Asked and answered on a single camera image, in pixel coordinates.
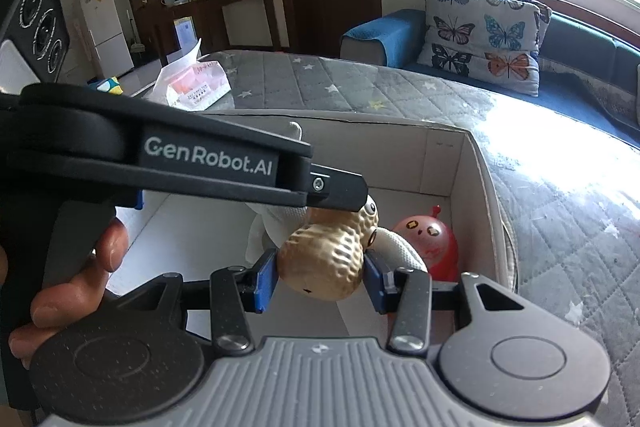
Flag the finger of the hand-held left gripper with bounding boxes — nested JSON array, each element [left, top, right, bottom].
[[306, 163, 370, 212]]

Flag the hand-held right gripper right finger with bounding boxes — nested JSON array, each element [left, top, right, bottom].
[[364, 251, 532, 356]]

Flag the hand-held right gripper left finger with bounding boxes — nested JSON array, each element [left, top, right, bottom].
[[118, 249, 279, 356]]

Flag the peanut toy with eyes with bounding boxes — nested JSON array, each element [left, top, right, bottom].
[[276, 194, 382, 304]]

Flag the cardboard box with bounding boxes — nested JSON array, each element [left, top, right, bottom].
[[104, 109, 519, 339]]

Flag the person's left hand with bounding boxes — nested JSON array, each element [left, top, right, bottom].
[[8, 217, 129, 359]]

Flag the white plush toy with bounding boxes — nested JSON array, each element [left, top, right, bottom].
[[245, 121, 429, 279]]

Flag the colourful patterned bag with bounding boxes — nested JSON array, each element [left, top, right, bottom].
[[92, 77, 125, 97]]

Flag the red round toy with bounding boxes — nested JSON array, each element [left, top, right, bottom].
[[391, 205, 460, 284]]

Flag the white refrigerator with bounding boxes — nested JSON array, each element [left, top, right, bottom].
[[78, 0, 135, 78]]

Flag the pink tissue pack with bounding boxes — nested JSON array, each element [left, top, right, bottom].
[[145, 38, 232, 110]]

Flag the butterfly print pillow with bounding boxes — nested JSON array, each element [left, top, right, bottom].
[[416, 0, 544, 98], [440, 0, 554, 54]]

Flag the blue sofa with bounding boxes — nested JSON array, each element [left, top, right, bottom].
[[340, 9, 640, 146]]

